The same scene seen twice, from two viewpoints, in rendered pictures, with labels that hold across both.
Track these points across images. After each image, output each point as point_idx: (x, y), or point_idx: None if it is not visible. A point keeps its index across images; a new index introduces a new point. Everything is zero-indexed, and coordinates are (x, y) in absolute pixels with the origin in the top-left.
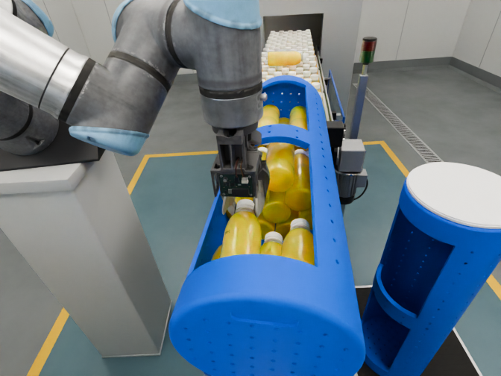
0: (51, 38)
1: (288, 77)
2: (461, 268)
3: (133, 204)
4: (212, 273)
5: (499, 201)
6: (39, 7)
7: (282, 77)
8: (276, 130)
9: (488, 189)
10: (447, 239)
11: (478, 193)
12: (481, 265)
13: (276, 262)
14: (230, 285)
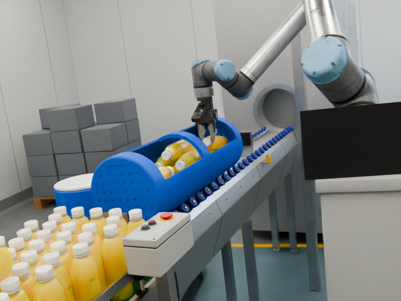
0: (246, 63)
1: (120, 153)
2: None
3: (326, 278)
4: (224, 120)
5: (80, 177)
6: (301, 57)
7: (125, 153)
8: (177, 132)
9: (73, 180)
10: None
11: (82, 179)
12: None
13: None
14: (219, 117)
